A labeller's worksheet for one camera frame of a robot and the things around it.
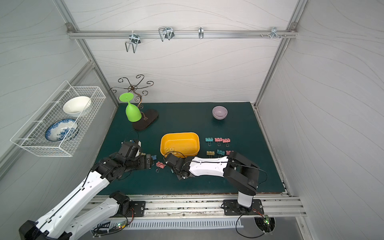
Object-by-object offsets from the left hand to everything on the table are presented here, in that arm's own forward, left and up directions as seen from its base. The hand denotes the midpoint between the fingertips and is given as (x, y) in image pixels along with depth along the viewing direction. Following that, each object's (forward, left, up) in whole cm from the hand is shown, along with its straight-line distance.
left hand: (145, 160), depth 77 cm
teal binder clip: (+20, -35, -11) cm, 42 cm away
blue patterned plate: (+4, +32, +21) cm, 39 cm away
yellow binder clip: (+11, -36, -12) cm, 39 cm away
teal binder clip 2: (+12, -42, -11) cm, 45 cm away
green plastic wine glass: (+25, +10, +12) cm, 29 cm away
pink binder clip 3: (+12, -47, -12) cm, 50 cm away
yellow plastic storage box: (+16, -17, -11) cm, 26 cm away
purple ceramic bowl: (+44, -44, -10) cm, 63 cm away
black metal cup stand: (+40, +10, -10) cm, 42 cm away
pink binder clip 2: (+20, -47, -11) cm, 52 cm away
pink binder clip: (+20, -42, -11) cm, 48 cm away
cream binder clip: (+12, -10, -10) cm, 19 cm away
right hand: (+1, -12, -9) cm, 15 cm away
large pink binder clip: (+2, -6, -11) cm, 12 cm away
